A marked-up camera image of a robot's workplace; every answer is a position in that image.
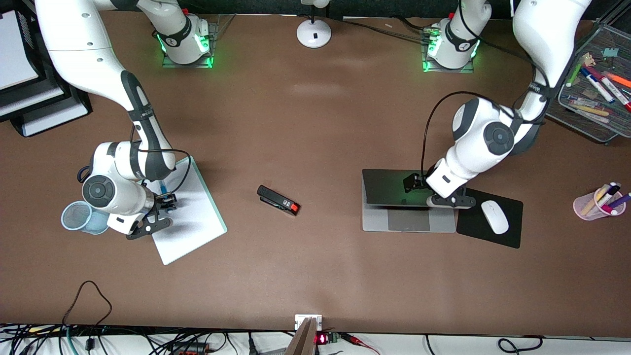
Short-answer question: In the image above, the silver laptop computer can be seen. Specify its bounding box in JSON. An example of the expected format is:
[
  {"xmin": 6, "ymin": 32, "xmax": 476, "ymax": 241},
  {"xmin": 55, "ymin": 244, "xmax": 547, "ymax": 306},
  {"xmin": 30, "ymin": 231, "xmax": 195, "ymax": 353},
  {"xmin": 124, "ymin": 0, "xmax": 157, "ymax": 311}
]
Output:
[{"xmin": 361, "ymin": 169, "xmax": 458, "ymax": 233}]

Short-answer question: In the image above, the yellow marker with label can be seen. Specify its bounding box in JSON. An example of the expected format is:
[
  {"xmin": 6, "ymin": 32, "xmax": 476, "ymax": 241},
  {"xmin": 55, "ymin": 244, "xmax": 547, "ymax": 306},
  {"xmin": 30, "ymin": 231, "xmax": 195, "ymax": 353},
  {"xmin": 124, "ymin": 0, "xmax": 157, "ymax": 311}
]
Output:
[{"xmin": 571, "ymin": 104, "xmax": 611, "ymax": 117}]

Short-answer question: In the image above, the white marker black cap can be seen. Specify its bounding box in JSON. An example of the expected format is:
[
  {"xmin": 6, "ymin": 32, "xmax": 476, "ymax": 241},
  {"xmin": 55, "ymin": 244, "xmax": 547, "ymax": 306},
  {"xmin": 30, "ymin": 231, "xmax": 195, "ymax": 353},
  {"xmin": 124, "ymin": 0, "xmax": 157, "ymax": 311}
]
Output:
[{"xmin": 598, "ymin": 182, "xmax": 622, "ymax": 207}]

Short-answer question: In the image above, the white marker blue cap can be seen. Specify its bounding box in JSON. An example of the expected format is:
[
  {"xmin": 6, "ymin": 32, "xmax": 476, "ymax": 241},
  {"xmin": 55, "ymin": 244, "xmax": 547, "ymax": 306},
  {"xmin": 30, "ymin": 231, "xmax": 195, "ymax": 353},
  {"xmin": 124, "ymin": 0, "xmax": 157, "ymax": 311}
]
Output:
[{"xmin": 580, "ymin": 67, "xmax": 615, "ymax": 103}]

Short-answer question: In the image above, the white marker red cap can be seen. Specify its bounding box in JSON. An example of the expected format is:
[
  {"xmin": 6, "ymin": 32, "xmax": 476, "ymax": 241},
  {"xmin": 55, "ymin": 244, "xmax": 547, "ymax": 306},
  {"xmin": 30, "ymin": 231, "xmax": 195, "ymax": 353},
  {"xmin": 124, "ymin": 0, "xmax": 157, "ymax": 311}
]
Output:
[{"xmin": 598, "ymin": 75, "xmax": 631, "ymax": 111}]

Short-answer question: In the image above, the white paper sheet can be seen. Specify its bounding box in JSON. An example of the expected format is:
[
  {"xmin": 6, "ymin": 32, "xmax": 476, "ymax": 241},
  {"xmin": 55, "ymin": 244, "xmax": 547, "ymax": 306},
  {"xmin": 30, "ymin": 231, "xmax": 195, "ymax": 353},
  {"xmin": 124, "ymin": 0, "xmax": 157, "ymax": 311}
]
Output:
[{"xmin": 148, "ymin": 158, "xmax": 223, "ymax": 264}]

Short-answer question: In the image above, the mint green clipboard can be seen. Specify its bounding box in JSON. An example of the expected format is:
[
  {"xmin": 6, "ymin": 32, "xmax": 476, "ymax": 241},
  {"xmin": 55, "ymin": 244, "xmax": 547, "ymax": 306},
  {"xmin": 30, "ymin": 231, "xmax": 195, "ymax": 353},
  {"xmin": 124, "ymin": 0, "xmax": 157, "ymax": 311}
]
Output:
[{"xmin": 132, "ymin": 156, "xmax": 228, "ymax": 266}]

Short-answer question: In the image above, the blue mesh pen cup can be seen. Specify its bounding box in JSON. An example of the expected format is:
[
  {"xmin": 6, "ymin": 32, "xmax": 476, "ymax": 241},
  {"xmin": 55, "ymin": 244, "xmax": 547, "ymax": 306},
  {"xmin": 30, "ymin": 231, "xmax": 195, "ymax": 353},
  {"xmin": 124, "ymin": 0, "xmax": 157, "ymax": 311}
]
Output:
[{"xmin": 61, "ymin": 201, "xmax": 110, "ymax": 235}]

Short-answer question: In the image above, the white computer mouse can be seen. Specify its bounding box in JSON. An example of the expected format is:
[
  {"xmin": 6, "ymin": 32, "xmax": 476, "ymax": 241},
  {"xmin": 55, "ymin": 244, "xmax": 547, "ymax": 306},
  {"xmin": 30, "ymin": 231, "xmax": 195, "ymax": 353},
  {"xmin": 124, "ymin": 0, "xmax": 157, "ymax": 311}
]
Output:
[{"xmin": 481, "ymin": 200, "xmax": 509, "ymax": 235}]

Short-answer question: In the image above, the black mouse pad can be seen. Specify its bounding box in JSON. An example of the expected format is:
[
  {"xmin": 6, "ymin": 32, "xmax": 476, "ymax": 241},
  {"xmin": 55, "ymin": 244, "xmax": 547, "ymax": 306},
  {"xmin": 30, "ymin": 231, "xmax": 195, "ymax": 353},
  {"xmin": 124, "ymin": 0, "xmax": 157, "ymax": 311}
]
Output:
[{"xmin": 456, "ymin": 187, "xmax": 524, "ymax": 249}]

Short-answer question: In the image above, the black stapler red tip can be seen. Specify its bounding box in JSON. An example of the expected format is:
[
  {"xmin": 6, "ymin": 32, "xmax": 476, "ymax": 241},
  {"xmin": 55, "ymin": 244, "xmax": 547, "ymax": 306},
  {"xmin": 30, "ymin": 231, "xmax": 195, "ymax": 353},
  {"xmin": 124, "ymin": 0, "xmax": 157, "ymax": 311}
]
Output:
[{"xmin": 257, "ymin": 185, "xmax": 301, "ymax": 216}]

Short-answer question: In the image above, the grey metal mesh tray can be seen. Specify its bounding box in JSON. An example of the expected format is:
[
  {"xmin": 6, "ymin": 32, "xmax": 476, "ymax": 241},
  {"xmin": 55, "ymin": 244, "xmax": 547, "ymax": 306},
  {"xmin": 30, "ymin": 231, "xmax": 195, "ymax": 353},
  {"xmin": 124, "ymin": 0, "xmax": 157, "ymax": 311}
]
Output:
[{"xmin": 545, "ymin": 22, "xmax": 631, "ymax": 144}]

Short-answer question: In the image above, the black stacked document tray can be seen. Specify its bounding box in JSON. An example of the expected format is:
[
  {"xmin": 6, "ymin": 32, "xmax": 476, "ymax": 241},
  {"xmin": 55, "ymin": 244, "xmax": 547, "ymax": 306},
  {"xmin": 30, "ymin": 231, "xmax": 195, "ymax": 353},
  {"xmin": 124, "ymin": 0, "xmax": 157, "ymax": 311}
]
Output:
[{"xmin": 0, "ymin": 0, "xmax": 93, "ymax": 138}]

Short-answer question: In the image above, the pink mesh pen cup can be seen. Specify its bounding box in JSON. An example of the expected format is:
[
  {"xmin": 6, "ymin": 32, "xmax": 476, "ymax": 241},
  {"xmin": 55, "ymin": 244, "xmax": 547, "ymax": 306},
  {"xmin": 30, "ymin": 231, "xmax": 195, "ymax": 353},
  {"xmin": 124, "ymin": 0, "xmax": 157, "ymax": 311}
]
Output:
[{"xmin": 573, "ymin": 185, "xmax": 627, "ymax": 221}]

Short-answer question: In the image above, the yellow highlighter pen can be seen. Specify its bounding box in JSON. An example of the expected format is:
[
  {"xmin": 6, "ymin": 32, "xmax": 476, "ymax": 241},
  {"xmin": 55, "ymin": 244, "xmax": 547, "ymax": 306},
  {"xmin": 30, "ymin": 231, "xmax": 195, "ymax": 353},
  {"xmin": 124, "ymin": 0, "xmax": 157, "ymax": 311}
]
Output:
[{"xmin": 580, "ymin": 185, "xmax": 610, "ymax": 216}]

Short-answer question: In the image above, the white round lamp stand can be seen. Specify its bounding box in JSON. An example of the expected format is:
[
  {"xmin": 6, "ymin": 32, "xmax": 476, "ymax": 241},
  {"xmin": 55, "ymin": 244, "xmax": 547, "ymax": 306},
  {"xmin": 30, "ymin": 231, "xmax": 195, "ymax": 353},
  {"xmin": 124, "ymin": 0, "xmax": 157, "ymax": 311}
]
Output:
[{"xmin": 297, "ymin": 0, "xmax": 332, "ymax": 49}]

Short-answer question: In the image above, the white paper stack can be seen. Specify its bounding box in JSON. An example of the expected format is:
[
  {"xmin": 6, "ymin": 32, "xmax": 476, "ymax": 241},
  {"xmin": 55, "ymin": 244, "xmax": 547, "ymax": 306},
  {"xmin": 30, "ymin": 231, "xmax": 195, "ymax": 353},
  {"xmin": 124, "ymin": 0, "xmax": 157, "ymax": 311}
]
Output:
[{"xmin": 0, "ymin": 10, "xmax": 41, "ymax": 92}]

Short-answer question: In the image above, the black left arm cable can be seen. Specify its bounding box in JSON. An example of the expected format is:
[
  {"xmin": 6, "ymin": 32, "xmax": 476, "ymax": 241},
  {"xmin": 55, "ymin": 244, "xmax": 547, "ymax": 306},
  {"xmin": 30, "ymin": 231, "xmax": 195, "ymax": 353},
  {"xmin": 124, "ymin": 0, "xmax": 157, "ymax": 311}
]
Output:
[{"xmin": 421, "ymin": 49, "xmax": 550, "ymax": 176}]

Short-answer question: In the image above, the black looped cable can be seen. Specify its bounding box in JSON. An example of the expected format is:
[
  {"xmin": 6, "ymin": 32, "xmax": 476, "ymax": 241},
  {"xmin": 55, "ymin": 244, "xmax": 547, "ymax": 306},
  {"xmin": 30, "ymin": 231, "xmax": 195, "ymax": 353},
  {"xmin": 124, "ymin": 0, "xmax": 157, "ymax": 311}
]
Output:
[{"xmin": 62, "ymin": 280, "xmax": 113, "ymax": 327}]

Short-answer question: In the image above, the tangled cable bundle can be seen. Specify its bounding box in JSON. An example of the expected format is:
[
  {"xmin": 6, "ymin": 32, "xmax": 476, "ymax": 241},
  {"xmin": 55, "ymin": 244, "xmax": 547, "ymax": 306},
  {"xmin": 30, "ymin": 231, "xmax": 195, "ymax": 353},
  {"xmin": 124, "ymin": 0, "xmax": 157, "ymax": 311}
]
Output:
[{"xmin": 0, "ymin": 323, "xmax": 296, "ymax": 355}]

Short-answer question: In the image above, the grey upright post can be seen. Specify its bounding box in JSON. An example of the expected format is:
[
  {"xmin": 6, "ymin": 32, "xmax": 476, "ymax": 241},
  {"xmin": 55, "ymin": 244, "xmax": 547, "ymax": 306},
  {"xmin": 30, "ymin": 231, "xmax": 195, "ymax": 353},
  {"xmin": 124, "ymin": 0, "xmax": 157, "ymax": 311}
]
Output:
[{"xmin": 285, "ymin": 317, "xmax": 318, "ymax": 355}]

